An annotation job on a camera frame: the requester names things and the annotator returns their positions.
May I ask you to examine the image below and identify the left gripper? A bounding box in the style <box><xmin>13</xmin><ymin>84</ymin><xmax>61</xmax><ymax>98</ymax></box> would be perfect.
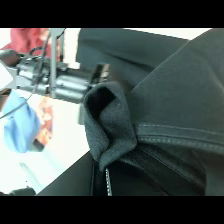
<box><xmin>53</xmin><ymin>63</ymin><xmax>112</xmax><ymax>104</ymax></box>

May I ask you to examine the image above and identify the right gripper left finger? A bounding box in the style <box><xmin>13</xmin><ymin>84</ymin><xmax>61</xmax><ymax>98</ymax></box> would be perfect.
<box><xmin>37</xmin><ymin>151</ymin><xmax>96</xmax><ymax>196</ymax></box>

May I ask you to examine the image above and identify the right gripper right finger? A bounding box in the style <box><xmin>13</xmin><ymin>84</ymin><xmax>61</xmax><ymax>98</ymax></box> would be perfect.
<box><xmin>105</xmin><ymin>161</ymin><xmax>168</xmax><ymax>196</ymax></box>

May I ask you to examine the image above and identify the black T-shirt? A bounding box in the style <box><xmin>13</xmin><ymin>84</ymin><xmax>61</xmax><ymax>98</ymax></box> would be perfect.
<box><xmin>75</xmin><ymin>27</ymin><xmax>224</xmax><ymax>196</ymax></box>

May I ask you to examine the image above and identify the red garment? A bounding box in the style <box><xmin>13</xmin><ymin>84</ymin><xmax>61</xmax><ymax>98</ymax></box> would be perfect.
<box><xmin>1</xmin><ymin>27</ymin><xmax>63</xmax><ymax>62</ymax></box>

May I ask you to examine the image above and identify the blue garment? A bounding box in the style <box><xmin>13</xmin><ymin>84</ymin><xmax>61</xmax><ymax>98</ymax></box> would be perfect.
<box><xmin>2</xmin><ymin>89</ymin><xmax>43</xmax><ymax>154</ymax></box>

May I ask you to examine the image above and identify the black cable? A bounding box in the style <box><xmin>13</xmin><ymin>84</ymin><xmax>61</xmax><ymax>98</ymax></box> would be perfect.
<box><xmin>0</xmin><ymin>93</ymin><xmax>36</xmax><ymax>121</ymax></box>

